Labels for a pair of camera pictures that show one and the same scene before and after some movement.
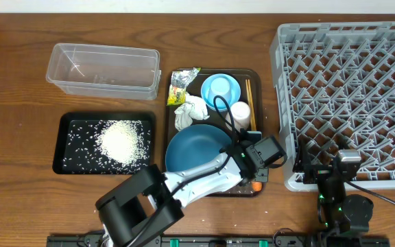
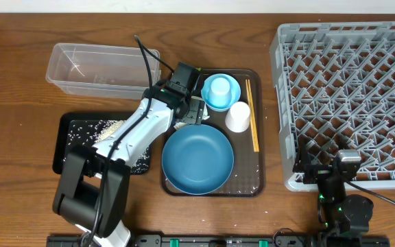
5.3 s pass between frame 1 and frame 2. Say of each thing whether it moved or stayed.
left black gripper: moved
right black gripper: stayed
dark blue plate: stayed
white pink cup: stayed
